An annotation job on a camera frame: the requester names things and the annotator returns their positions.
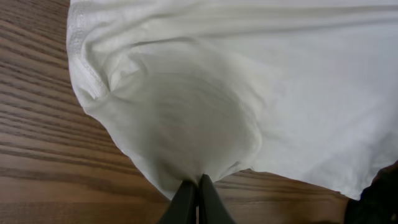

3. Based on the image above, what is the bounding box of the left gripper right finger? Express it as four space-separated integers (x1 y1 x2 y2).
199 174 236 224

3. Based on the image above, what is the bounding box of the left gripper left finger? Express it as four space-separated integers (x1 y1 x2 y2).
158 181 197 224

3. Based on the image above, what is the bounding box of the white t-shirt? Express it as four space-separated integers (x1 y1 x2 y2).
67 0 397 199

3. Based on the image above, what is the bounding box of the black garment right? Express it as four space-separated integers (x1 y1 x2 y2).
344 162 398 224

